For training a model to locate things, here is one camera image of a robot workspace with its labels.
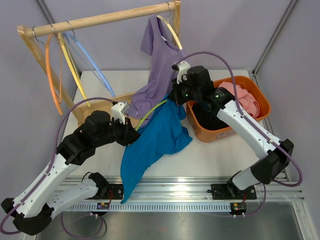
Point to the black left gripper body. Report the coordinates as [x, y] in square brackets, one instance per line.
[119, 132]

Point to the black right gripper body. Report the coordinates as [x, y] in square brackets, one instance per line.
[185, 92]

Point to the green clothes hanger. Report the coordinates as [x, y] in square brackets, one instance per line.
[148, 113]

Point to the black t shirt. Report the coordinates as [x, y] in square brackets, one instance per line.
[207, 120]

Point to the blue t shirt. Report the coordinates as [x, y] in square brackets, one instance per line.
[162, 135]

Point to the pink t shirt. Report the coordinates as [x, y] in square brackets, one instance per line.
[246, 99]

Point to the orange clothes hanger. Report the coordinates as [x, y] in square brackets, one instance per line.
[57, 99]

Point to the yellow clothes hanger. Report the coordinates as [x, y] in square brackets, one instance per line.
[70, 62]

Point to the light blue clothes hanger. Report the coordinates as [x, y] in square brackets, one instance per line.
[86, 58]

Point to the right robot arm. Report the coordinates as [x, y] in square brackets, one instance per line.
[194, 84]

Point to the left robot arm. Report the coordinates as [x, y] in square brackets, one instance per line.
[34, 209]

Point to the lavender t shirt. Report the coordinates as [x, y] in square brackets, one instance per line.
[164, 53]

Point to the cream clothes hanger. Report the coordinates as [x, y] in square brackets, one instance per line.
[172, 22]

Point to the orange plastic basket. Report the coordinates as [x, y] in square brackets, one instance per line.
[208, 136]

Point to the wooden tray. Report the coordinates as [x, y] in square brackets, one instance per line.
[101, 105]

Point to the wooden clothes rack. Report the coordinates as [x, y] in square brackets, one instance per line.
[26, 34]

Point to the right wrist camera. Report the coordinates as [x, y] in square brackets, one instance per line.
[181, 69]

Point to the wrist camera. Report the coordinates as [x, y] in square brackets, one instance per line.
[119, 111]
[181, 69]

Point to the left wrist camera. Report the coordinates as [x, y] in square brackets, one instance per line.
[119, 111]

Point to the aluminium mounting rail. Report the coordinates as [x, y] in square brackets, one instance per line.
[189, 194]

